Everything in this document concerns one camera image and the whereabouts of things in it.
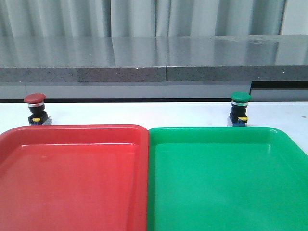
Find green mushroom push button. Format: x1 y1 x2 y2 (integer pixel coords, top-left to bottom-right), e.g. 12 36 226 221
228 91 251 127

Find red mushroom push button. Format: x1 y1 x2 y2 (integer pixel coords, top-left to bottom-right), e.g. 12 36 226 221
24 93 52 126

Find green plastic tray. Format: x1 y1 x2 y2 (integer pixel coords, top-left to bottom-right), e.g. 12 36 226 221
147 127 308 231

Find red plastic tray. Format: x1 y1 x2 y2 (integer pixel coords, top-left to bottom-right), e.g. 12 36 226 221
0 125 149 231

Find grey stone counter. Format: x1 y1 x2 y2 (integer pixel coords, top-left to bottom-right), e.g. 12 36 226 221
0 35 308 102

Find grey pleated curtain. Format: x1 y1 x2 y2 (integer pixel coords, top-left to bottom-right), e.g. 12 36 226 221
0 0 286 37

